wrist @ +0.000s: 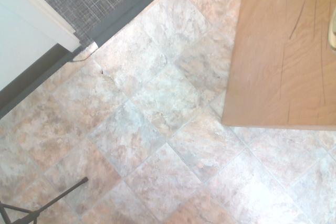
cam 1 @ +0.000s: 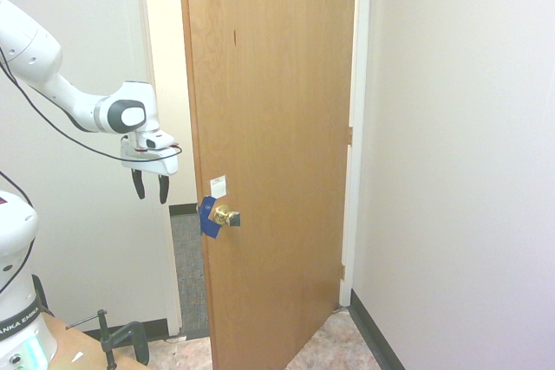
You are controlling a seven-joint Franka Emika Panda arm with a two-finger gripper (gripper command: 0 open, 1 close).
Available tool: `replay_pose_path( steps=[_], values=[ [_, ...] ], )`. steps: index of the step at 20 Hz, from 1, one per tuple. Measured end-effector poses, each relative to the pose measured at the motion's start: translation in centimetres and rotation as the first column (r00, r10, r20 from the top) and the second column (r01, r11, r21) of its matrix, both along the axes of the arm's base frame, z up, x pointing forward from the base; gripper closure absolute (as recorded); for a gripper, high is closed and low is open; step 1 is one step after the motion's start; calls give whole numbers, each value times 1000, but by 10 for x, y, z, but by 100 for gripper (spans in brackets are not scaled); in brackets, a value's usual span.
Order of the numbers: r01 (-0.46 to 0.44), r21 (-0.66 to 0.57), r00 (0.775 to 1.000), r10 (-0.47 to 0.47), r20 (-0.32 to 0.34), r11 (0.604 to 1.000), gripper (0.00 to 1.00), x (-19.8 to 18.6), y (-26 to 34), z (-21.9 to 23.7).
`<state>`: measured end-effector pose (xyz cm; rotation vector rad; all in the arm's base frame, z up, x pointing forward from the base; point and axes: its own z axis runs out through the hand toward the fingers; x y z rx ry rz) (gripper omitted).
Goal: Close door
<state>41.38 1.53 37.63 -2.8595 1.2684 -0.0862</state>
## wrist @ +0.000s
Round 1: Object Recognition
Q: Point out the dark baseboard strip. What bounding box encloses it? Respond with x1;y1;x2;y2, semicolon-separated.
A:
0;44;75;120

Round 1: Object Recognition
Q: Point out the grey woven carpet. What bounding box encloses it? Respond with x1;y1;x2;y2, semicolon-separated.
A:
21;0;188;49

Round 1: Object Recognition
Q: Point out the white object at table edge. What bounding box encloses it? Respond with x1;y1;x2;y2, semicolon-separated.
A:
328;8;336;51

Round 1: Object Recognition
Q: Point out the wooden table top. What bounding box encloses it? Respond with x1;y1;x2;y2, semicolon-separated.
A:
221;0;336;131

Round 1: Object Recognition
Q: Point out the black tripod stand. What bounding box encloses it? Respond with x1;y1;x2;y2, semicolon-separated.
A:
0;177;89;224

